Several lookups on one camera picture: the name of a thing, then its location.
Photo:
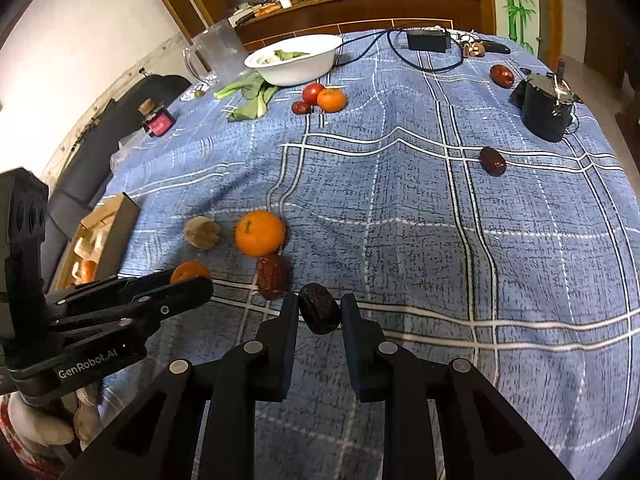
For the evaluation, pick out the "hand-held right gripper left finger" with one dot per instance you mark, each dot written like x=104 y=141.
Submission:
x=287 y=355

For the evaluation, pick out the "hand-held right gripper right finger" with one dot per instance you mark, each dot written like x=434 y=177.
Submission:
x=352 y=350

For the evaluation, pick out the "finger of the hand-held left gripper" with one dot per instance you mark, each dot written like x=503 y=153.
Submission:
x=175 y=295
x=145 y=282

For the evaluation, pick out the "dark wrinkled date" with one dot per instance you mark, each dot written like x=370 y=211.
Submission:
x=320 y=309

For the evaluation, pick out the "brown cardboard box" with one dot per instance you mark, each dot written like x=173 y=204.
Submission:
x=117 y=225

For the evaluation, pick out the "person's left hand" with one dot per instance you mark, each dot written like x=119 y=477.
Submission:
x=35 y=425

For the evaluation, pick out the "red date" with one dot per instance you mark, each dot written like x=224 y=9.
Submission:
x=301 y=107
x=501 y=76
x=272 y=277
x=492 y=160

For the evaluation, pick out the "orange with green stem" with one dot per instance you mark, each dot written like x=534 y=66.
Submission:
x=260 y=234

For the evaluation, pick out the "black sofa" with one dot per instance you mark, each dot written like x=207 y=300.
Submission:
x=100 y=160

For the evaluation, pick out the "blue plaid tablecloth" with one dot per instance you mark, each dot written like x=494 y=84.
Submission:
x=400 y=210

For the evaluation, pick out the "small bottle with pink label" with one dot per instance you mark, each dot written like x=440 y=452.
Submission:
x=156 y=120

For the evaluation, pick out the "green leafy vegetable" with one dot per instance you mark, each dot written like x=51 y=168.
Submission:
x=250 y=97

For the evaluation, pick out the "clear glass mug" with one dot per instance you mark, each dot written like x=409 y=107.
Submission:
x=217 y=55

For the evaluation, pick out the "red tomato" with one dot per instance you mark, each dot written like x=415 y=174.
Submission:
x=312 y=92

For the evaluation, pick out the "small orange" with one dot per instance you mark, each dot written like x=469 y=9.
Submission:
x=331 y=100

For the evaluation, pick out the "white bowl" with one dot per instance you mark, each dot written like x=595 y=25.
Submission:
x=295 y=62

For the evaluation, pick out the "wooden cabinet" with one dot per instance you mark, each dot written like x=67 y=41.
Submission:
x=350 y=10

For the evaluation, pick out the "green bamboo wall sticker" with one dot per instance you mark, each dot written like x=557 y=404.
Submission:
x=520 y=0

